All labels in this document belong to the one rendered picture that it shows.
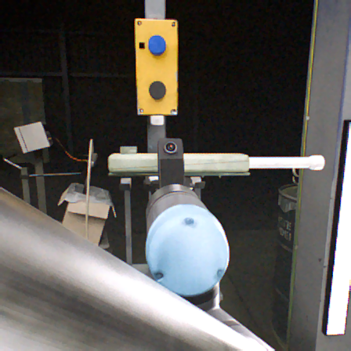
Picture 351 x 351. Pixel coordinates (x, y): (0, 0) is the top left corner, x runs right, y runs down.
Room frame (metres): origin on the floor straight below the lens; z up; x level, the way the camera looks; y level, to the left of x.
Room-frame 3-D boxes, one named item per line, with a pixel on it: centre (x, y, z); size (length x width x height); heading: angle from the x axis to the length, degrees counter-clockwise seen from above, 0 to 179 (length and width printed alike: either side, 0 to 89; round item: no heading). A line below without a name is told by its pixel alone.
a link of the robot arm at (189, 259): (0.35, -0.01, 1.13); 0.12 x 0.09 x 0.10; 6
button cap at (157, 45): (0.88, 0.05, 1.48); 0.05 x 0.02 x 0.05; 96
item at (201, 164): (0.66, -0.09, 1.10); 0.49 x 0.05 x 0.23; 96
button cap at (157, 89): (0.88, 0.05, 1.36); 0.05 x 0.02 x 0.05; 96
